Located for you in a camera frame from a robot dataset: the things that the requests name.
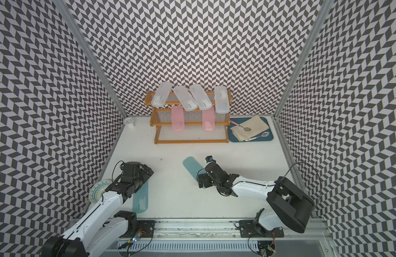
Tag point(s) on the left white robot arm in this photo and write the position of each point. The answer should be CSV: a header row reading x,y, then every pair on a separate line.
x,y
108,207

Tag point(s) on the small clear plastic cup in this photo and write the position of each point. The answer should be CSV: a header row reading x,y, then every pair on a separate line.
x,y
129,122

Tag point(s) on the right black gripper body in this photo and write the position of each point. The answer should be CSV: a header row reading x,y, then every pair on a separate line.
x,y
216,183

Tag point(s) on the metal spoon pink handle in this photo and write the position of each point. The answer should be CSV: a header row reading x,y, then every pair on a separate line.
x,y
239,127

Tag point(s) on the round patterned plate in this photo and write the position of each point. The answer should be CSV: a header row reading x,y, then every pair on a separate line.
x,y
98,189

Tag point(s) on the orange wooden three-tier shelf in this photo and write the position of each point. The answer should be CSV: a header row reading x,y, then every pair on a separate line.
x,y
193,133

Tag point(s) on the metal spoon white handle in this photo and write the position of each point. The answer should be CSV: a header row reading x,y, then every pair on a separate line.
x,y
263,135

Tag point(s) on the teal pencil case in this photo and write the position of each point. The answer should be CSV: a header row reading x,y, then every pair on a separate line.
x,y
140,199
193,167

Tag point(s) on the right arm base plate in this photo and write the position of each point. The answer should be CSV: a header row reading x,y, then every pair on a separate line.
x,y
248,229

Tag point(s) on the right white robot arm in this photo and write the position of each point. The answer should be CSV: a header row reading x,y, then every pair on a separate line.
x,y
290,206

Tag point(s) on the beige folded cloth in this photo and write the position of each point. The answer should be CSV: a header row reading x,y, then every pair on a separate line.
x,y
256,123

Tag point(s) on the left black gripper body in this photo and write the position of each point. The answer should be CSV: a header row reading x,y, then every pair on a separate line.
x,y
139,180

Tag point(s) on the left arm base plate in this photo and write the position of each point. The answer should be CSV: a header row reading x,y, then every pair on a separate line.
x,y
143,229

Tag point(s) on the clear pencil case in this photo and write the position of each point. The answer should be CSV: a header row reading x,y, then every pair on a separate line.
x,y
222,105
161,95
185,98
201,97

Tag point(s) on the aluminium front rail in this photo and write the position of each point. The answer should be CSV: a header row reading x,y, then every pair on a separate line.
x,y
172,229

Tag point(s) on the pink pencil case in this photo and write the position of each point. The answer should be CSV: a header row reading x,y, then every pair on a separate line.
x,y
177,119
208,120

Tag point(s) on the teal rectangular tray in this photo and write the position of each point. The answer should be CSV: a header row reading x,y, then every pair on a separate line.
x,y
268,138

